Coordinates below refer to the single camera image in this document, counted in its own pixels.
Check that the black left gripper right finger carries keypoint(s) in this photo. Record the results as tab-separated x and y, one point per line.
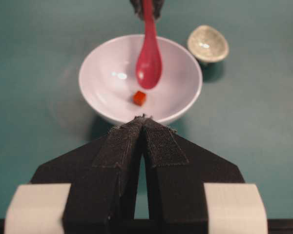
193	191

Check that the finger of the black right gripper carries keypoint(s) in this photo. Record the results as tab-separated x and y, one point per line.
157	7
138	8

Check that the small grey ceramic dish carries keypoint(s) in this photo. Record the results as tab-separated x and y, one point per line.
207	45

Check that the white bowl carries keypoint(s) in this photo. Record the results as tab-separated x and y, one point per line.
108	82

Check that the pink red spoon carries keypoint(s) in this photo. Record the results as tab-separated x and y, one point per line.
149	63

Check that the red block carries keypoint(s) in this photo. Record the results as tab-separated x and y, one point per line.
139	98

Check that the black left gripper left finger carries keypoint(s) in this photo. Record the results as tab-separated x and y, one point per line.
81	191

